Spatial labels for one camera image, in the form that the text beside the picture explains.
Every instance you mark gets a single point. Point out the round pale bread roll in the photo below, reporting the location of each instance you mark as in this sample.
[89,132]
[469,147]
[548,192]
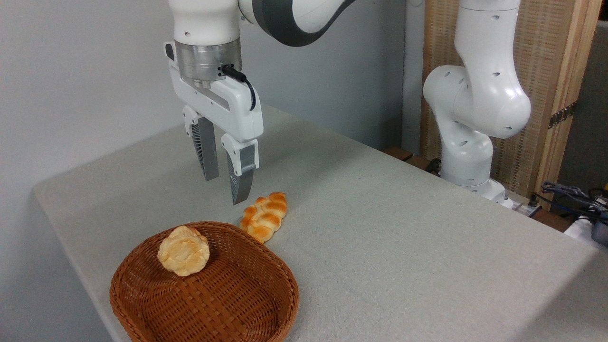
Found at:
[184,251]

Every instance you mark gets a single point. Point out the white power strip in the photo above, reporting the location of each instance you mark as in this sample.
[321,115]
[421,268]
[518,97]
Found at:
[520,208]

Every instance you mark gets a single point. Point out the brass screen hinge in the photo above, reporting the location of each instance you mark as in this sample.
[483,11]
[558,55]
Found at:
[563,114]

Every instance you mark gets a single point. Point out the black power plug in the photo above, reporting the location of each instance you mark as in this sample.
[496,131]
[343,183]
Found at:
[533,200]

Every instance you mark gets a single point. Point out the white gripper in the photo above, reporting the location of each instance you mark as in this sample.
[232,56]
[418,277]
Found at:
[228,107]

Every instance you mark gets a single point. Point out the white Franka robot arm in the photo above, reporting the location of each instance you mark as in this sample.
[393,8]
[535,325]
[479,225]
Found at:
[475,95]

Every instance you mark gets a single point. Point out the wooden rattan folding screen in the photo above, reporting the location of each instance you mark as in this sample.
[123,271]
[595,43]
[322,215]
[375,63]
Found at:
[546,47]

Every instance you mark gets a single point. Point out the braided golden bread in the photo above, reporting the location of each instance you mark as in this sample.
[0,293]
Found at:
[263,218]

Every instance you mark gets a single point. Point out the brown woven wicker basket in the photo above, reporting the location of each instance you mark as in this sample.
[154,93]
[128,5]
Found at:
[228,299]

